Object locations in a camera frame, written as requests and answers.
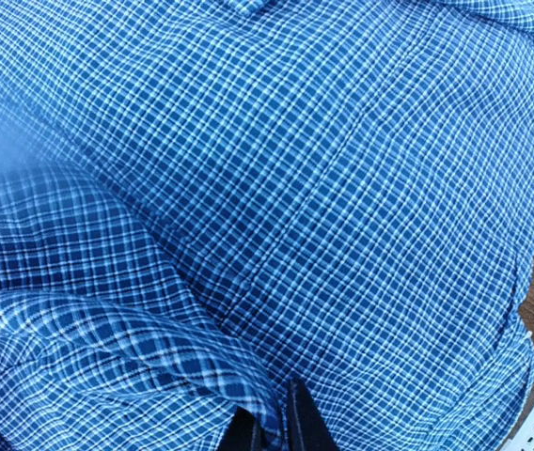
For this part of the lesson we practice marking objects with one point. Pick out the blue checked long sleeve shirt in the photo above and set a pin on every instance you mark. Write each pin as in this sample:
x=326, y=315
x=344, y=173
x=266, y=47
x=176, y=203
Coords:
x=202, y=200

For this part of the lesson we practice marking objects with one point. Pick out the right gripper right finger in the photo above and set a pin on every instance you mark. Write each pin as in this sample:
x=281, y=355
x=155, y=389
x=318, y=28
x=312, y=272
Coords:
x=307, y=430

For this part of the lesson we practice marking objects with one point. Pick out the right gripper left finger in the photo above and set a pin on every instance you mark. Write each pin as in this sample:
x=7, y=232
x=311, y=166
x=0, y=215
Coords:
x=243, y=433

